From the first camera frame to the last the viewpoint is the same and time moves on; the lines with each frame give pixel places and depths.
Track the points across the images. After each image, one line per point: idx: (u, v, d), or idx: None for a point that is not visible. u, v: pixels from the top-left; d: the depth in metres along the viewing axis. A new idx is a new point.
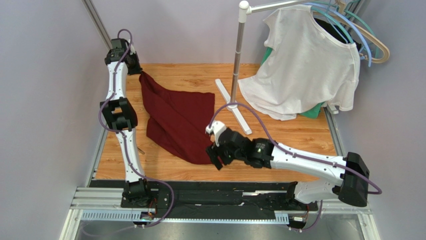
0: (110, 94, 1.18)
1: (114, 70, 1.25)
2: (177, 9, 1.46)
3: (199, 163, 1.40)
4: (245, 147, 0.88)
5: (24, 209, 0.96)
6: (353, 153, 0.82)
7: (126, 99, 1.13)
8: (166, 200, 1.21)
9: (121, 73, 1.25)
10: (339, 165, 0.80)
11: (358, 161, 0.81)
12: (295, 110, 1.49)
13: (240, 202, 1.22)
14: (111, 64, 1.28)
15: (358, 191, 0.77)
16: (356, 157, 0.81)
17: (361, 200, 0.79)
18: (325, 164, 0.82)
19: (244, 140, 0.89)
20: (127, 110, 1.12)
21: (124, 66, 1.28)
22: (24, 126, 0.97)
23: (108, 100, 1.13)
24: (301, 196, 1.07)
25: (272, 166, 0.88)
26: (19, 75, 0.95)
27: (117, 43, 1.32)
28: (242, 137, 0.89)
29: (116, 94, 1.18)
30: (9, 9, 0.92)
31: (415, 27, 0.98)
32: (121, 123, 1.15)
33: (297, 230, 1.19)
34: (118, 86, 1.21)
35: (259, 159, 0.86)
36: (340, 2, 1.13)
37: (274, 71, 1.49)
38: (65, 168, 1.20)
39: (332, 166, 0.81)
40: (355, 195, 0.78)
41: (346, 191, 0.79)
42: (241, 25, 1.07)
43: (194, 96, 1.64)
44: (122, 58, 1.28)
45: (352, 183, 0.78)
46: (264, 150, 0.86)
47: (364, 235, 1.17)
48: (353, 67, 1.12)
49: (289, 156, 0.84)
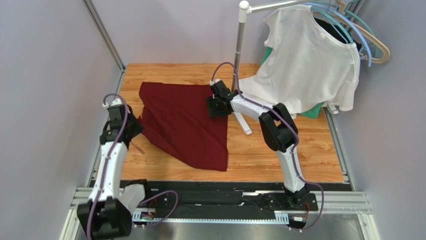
0: (95, 191, 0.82)
1: (108, 154, 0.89)
2: (177, 9, 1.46)
3: (199, 164, 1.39)
4: (223, 92, 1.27)
5: (23, 209, 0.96)
6: (282, 103, 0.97)
7: (115, 200, 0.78)
8: (166, 200, 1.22)
9: (115, 160, 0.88)
10: (264, 106, 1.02)
11: (284, 110, 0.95)
12: (295, 111, 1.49)
13: (240, 202, 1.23)
14: (104, 145, 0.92)
15: (271, 128, 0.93)
16: (282, 106, 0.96)
17: (274, 140, 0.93)
18: (258, 106, 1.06)
19: (225, 89, 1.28)
20: (115, 216, 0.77)
21: (121, 148, 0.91)
22: (23, 126, 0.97)
23: (96, 201, 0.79)
24: (286, 182, 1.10)
25: (232, 108, 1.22)
26: (18, 75, 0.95)
27: (116, 113, 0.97)
28: (225, 87, 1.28)
29: (103, 191, 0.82)
30: (9, 9, 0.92)
31: (415, 26, 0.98)
32: (105, 231, 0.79)
33: (297, 230, 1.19)
34: (107, 178, 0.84)
35: (225, 100, 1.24)
36: (340, 3, 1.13)
37: (274, 71, 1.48)
38: (65, 168, 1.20)
39: (261, 108, 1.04)
40: (269, 133, 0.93)
41: (263, 127, 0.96)
42: (241, 25, 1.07)
43: (194, 97, 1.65)
44: (118, 135, 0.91)
45: (266, 117, 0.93)
46: (231, 95, 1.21)
47: (364, 235, 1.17)
48: (353, 67, 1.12)
49: (241, 99, 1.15)
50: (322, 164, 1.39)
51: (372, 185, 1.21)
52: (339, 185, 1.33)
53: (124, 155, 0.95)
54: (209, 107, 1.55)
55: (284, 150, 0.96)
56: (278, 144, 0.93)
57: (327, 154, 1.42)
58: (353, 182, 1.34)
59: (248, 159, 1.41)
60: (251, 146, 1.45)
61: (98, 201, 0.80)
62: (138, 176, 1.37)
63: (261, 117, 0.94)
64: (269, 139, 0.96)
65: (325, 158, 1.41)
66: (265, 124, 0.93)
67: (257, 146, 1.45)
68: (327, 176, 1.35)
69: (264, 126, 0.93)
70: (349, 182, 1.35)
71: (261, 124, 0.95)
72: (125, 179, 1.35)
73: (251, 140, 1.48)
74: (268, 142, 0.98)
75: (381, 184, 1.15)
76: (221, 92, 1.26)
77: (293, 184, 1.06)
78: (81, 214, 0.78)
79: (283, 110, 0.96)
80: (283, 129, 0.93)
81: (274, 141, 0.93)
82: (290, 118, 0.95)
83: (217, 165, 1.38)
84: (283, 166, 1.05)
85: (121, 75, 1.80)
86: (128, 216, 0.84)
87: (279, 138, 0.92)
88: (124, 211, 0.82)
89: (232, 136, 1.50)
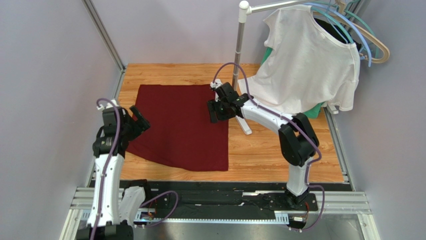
0: (93, 217, 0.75)
1: (103, 171, 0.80)
2: (177, 9, 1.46)
3: (199, 164, 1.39)
4: (230, 97, 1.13)
5: (23, 208, 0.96)
6: (302, 113, 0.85)
7: (115, 226, 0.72)
8: (166, 200, 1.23)
9: (112, 177, 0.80)
10: (284, 117, 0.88)
11: (305, 120, 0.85)
12: (295, 111, 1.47)
13: (240, 202, 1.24)
14: (99, 158, 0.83)
15: (291, 143, 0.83)
16: (302, 116, 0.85)
17: (295, 155, 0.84)
18: (275, 116, 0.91)
19: (232, 92, 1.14)
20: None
21: (117, 161, 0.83)
22: (23, 125, 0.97)
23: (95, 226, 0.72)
24: (290, 186, 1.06)
25: (242, 114, 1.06)
26: (19, 75, 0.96)
27: (110, 118, 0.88)
28: (233, 90, 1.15)
29: (101, 216, 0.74)
30: (10, 9, 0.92)
31: (415, 26, 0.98)
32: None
33: (297, 230, 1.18)
34: (104, 201, 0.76)
35: (234, 106, 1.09)
36: (340, 3, 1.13)
37: (274, 71, 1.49)
38: (64, 167, 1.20)
39: (279, 118, 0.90)
40: (290, 148, 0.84)
41: (281, 140, 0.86)
42: (241, 25, 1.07)
43: (194, 97, 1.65)
44: (113, 147, 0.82)
45: (286, 131, 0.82)
46: (241, 100, 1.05)
47: (364, 235, 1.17)
48: (353, 67, 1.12)
49: (254, 106, 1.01)
50: (322, 164, 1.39)
51: (372, 185, 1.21)
52: (339, 185, 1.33)
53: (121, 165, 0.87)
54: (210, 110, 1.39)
55: (303, 164, 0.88)
56: (299, 160, 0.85)
57: (326, 154, 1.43)
58: (353, 182, 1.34)
59: (248, 159, 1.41)
60: (252, 146, 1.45)
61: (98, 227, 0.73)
62: (138, 176, 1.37)
63: (281, 130, 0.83)
64: (288, 153, 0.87)
65: (325, 158, 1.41)
66: (286, 138, 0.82)
67: (257, 146, 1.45)
68: (327, 176, 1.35)
69: (285, 140, 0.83)
70: (349, 182, 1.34)
71: (280, 137, 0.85)
72: (125, 179, 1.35)
73: (251, 140, 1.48)
74: (285, 156, 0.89)
75: (380, 184, 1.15)
76: (229, 96, 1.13)
77: (298, 189, 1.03)
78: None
79: (304, 121, 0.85)
80: (304, 143, 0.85)
81: (295, 157, 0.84)
82: (311, 130, 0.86)
83: (217, 165, 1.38)
84: (296, 176, 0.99)
85: (121, 75, 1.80)
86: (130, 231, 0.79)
87: (300, 154, 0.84)
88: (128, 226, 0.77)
89: (232, 136, 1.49)
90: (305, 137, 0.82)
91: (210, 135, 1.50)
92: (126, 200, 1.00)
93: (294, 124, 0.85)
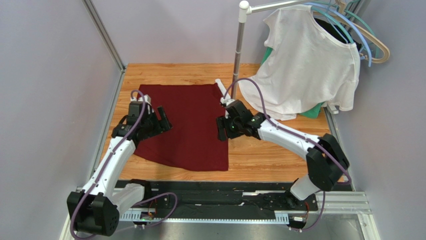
0: (89, 184, 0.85)
1: (114, 149, 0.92)
2: (177, 9, 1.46)
3: (199, 163, 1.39)
4: (244, 116, 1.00)
5: (23, 208, 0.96)
6: (329, 134, 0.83)
7: (104, 198, 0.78)
8: (166, 200, 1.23)
9: (118, 157, 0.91)
10: (309, 140, 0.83)
11: (333, 142, 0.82)
12: (295, 111, 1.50)
13: (240, 202, 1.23)
14: (114, 138, 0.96)
15: (321, 167, 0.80)
16: (330, 138, 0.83)
17: (326, 179, 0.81)
18: (300, 138, 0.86)
19: (245, 111, 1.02)
20: (100, 214, 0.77)
21: (128, 146, 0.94)
22: (24, 125, 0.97)
23: (87, 193, 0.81)
24: (296, 191, 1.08)
25: (259, 135, 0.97)
26: (19, 75, 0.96)
27: (135, 109, 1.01)
28: (245, 108, 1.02)
29: (96, 186, 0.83)
30: (9, 9, 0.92)
31: (415, 26, 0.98)
32: (89, 226, 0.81)
33: (297, 230, 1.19)
34: (104, 175, 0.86)
35: (250, 127, 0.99)
36: (340, 3, 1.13)
37: (274, 71, 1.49)
38: (65, 168, 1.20)
39: (304, 141, 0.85)
40: (319, 172, 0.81)
41: (310, 165, 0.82)
42: (241, 25, 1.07)
43: (194, 97, 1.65)
44: (128, 133, 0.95)
45: (315, 155, 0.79)
46: (258, 121, 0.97)
47: (364, 235, 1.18)
48: (353, 67, 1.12)
49: (273, 127, 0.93)
50: None
51: (372, 185, 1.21)
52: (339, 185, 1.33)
53: (130, 153, 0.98)
54: (219, 127, 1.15)
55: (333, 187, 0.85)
56: (330, 183, 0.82)
57: None
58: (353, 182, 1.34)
59: (248, 159, 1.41)
60: (251, 146, 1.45)
61: (90, 195, 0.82)
62: (138, 176, 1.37)
63: (310, 154, 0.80)
64: (318, 178, 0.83)
65: None
66: (314, 162, 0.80)
67: (257, 146, 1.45)
68: None
69: (314, 164, 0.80)
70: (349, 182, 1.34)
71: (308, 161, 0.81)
72: (124, 179, 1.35)
73: (251, 140, 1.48)
74: (314, 181, 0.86)
75: (381, 184, 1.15)
76: (242, 115, 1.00)
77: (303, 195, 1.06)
78: (70, 203, 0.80)
79: (332, 142, 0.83)
80: (332, 166, 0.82)
81: (326, 182, 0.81)
82: (339, 150, 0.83)
83: (217, 165, 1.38)
84: (309, 189, 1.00)
85: (121, 75, 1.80)
86: (115, 214, 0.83)
87: (330, 177, 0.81)
88: (113, 210, 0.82)
89: None
90: (334, 161, 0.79)
91: (210, 135, 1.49)
92: (124, 190, 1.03)
93: (321, 147, 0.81)
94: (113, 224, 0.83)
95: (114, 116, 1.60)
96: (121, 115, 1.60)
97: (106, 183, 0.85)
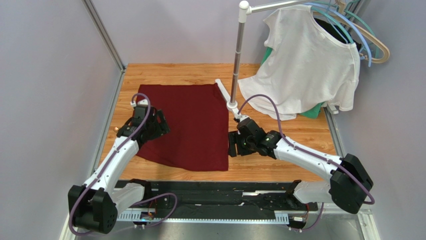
0: (91, 179, 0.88)
1: (118, 148, 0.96)
2: (177, 9, 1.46)
3: (199, 164, 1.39)
4: (257, 135, 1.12)
5: (23, 208, 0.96)
6: (351, 155, 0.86)
7: (104, 194, 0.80)
8: (166, 200, 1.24)
9: (121, 155, 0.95)
10: (332, 162, 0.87)
11: (356, 163, 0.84)
12: (295, 110, 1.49)
13: (240, 202, 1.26)
14: (118, 138, 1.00)
15: (346, 190, 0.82)
16: (352, 159, 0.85)
17: (352, 201, 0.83)
18: (320, 160, 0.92)
19: (258, 130, 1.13)
20: (98, 209, 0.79)
21: (131, 146, 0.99)
22: (23, 125, 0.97)
23: (89, 187, 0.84)
24: (300, 195, 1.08)
25: (276, 155, 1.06)
26: (19, 74, 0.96)
27: (141, 112, 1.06)
28: (258, 128, 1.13)
29: (98, 182, 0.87)
30: (9, 9, 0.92)
31: (415, 26, 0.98)
32: (86, 221, 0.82)
33: (297, 230, 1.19)
34: (106, 171, 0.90)
35: (264, 146, 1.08)
36: (340, 2, 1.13)
37: (274, 71, 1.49)
38: (64, 168, 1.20)
39: (326, 162, 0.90)
40: (345, 195, 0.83)
41: (334, 189, 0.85)
42: (241, 25, 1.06)
43: (194, 97, 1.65)
44: (133, 133, 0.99)
45: (338, 179, 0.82)
46: (272, 139, 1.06)
47: (364, 235, 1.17)
48: (353, 67, 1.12)
49: (290, 148, 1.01)
50: None
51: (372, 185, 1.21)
52: None
53: (132, 154, 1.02)
54: (231, 142, 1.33)
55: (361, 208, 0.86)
56: (356, 205, 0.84)
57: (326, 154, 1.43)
58: None
59: (248, 159, 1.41)
60: None
61: (91, 189, 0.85)
62: (138, 176, 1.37)
63: (334, 178, 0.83)
64: (344, 201, 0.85)
65: None
66: (339, 186, 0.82)
67: None
68: None
69: (339, 188, 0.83)
70: None
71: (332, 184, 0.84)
72: (124, 180, 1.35)
73: None
74: (340, 203, 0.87)
75: (381, 184, 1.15)
76: (255, 134, 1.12)
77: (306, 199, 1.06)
78: (71, 196, 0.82)
79: (355, 163, 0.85)
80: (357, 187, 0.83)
81: (352, 204, 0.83)
82: (362, 171, 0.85)
83: (217, 165, 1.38)
84: (316, 196, 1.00)
85: (121, 75, 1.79)
86: (113, 212, 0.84)
87: (356, 200, 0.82)
88: (111, 208, 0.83)
89: None
90: (357, 183, 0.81)
91: (210, 135, 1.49)
92: (123, 189, 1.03)
93: (345, 169, 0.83)
94: (109, 222, 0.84)
95: (114, 116, 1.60)
96: (121, 115, 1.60)
97: (108, 180, 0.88)
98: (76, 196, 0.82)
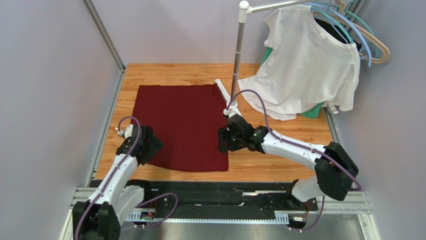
0: (95, 194, 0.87)
1: (118, 164, 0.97)
2: (177, 8, 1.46)
3: (199, 164, 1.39)
4: (245, 130, 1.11)
5: (23, 208, 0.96)
6: (335, 143, 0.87)
7: (109, 207, 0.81)
8: (166, 200, 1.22)
9: (124, 171, 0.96)
10: (316, 150, 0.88)
11: (339, 150, 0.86)
12: (295, 110, 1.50)
13: (240, 202, 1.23)
14: (118, 155, 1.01)
15: (332, 177, 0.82)
16: (336, 146, 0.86)
17: (338, 188, 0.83)
18: (305, 149, 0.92)
19: (246, 125, 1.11)
20: (104, 223, 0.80)
21: (131, 161, 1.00)
22: (23, 125, 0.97)
23: (93, 202, 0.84)
24: (297, 193, 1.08)
25: (264, 149, 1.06)
26: (18, 75, 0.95)
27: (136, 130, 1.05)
28: (246, 123, 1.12)
29: (102, 196, 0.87)
30: (8, 9, 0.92)
31: (416, 26, 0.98)
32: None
33: (297, 230, 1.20)
34: (109, 185, 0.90)
35: (252, 141, 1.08)
36: (340, 2, 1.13)
37: (274, 70, 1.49)
38: (64, 168, 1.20)
39: (311, 151, 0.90)
40: (331, 183, 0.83)
41: (320, 177, 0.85)
42: (241, 25, 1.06)
43: (194, 97, 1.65)
44: (130, 149, 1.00)
45: (323, 166, 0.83)
46: (260, 134, 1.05)
47: (364, 235, 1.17)
48: (353, 67, 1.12)
49: (277, 141, 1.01)
50: None
51: (371, 185, 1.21)
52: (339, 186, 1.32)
53: (132, 170, 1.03)
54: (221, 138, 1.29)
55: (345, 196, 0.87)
56: (343, 192, 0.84)
57: None
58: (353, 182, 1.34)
59: (247, 159, 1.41)
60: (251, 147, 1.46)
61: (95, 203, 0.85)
62: (139, 176, 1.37)
63: (318, 166, 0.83)
64: (330, 189, 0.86)
65: None
66: (325, 173, 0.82)
67: None
68: None
69: (325, 175, 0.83)
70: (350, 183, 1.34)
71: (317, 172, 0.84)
72: None
73: None
74: (326, 192, 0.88)
75: (380, 184, 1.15)
76: (243, 130, 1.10)
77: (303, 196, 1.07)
78: (76, 212, 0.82)
79: (339, 150, 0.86)
80: (342, 175, 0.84)
81: (338, 191, 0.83)
82: (346, 158, 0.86)
83: (217, 165, 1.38)
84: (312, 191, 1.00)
85: (121, 75, 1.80)
86: (117, 227, 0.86)
87: (342, 186, 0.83)
88: (114, 222, 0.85)
89: None
90: (342, 169, 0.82)
91: (210, 136, 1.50)
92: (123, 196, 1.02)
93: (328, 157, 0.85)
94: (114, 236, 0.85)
95: (114, 116, 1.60)
96: (121, 115, 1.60)
97: (111, 194, 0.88)
98: (80, 212, 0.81)
